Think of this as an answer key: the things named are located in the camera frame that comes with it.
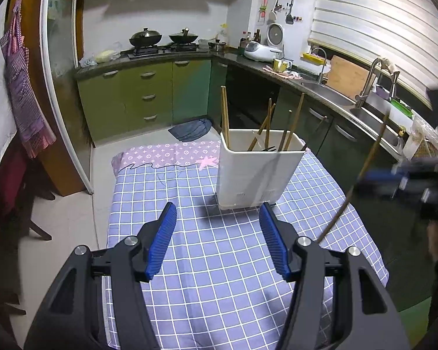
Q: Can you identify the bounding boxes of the dark wooden chair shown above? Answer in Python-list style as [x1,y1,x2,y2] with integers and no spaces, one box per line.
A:
[7,153,57,243]

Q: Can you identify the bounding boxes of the black wok with handle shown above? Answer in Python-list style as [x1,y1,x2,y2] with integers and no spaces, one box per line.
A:
[168,27,199,44]

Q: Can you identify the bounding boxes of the white hanging spatula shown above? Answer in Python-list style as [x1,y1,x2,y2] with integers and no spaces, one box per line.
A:
[267,0,281,22]

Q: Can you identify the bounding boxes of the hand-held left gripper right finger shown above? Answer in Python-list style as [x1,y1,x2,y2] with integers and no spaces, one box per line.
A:
[259,202,411,350]

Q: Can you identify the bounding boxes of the green lower kitchen cabinets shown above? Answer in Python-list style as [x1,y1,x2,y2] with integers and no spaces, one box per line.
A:
[77,58,402,161]

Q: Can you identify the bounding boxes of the stainless steel sink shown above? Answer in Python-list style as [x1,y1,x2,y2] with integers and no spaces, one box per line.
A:
[301,80,402,154]

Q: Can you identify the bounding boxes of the tall steel faucet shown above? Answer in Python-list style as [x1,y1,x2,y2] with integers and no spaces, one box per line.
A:
[354,57,400,108]

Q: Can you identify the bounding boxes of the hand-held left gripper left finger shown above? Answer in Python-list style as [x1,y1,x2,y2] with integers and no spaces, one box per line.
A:
[24,202,178,350]

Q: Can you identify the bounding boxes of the pale food bag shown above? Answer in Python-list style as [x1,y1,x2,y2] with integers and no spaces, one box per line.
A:
[95,49,119,62]

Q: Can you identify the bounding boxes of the purple checked tablecloth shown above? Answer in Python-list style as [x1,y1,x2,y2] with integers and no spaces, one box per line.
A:
[101,140,389,350]

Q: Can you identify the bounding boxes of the sliding glass door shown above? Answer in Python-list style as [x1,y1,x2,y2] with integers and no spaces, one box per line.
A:
[40,0,95,195]

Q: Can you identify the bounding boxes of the green plastic tray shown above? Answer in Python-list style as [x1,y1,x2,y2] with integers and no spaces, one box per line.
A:
[389,97,413,115]

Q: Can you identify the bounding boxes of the group of wooden chopsticks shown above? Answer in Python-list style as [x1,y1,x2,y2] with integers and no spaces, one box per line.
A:
[220,85,329,153]

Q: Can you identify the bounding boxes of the black gas stove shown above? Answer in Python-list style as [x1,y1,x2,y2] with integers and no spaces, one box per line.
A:
[127,43,201,59]

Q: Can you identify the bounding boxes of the purple checked apron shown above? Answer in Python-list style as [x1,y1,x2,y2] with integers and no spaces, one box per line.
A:
[0,0,57,159]

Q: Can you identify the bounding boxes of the white window blind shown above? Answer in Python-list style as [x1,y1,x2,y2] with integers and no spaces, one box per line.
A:
[308,0,438,99]

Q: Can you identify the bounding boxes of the pink dish cloth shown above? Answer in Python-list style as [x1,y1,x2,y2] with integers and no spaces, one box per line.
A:
[263,66,303,80]

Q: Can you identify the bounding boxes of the white plastic utensil holder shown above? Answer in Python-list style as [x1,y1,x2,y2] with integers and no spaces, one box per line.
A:
[216,129,306,211]

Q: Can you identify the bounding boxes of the blue floor cloth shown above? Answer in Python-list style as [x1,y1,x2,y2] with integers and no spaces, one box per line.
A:
[168,118,212,142]

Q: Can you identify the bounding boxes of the wooden cutting board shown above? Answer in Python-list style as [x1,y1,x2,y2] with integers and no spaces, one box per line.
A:
[326,55,373,100]

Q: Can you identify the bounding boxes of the small chrome faucet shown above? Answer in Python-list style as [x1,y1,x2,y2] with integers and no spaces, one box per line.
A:
[310,47,327,84]

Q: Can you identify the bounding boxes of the dark sauce bottles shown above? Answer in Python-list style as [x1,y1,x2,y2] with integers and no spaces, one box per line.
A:
[240,29,263,48]

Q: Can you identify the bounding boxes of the clear plastic bag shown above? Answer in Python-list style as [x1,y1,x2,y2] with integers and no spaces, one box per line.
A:
[403,115,438,161]

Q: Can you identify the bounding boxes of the black wok with lid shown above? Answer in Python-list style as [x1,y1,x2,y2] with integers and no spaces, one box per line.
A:
[129,27,163,48]

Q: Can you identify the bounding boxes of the white rice cooker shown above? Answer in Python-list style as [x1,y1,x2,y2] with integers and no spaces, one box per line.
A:
[244,41,283,62]

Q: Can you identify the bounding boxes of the long brown chopstick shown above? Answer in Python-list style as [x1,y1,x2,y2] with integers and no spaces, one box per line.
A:
[317,114,390,244]

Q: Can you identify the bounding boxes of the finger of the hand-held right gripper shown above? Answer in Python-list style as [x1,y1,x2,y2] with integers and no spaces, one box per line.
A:
[358,166,411,197]

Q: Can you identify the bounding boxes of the dark kitchen countertop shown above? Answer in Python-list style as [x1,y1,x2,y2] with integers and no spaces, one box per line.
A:
[75,49,402,154]

